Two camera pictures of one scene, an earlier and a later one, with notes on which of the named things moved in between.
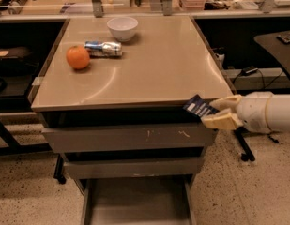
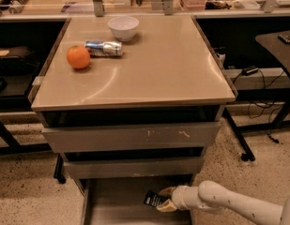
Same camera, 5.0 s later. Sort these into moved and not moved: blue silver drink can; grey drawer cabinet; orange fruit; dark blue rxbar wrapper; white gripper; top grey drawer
Moved: dark blue rxbar wrapper; white gripper
Not moved: blue silver drink can; top grey drawer; grey drawer cabinet; orange fruit
